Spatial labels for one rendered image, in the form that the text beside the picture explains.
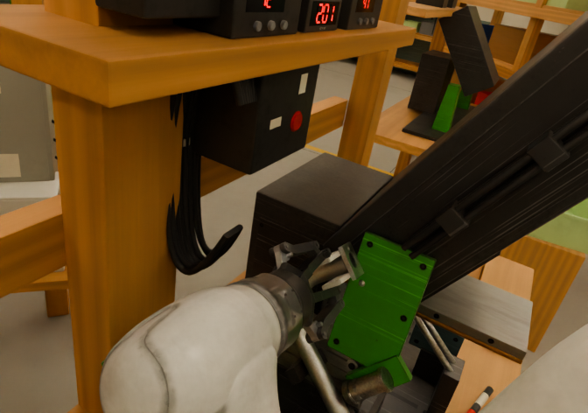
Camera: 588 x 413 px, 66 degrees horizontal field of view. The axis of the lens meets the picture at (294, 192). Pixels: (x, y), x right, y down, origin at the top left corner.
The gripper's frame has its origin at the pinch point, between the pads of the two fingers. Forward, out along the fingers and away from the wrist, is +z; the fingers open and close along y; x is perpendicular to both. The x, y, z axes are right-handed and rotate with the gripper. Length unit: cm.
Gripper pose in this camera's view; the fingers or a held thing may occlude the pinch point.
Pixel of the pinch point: (334, 269)
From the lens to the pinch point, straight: 70.7
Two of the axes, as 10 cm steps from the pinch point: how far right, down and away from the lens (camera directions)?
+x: -8.1, 4.0, 4.3
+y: -3.9, -9.1, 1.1
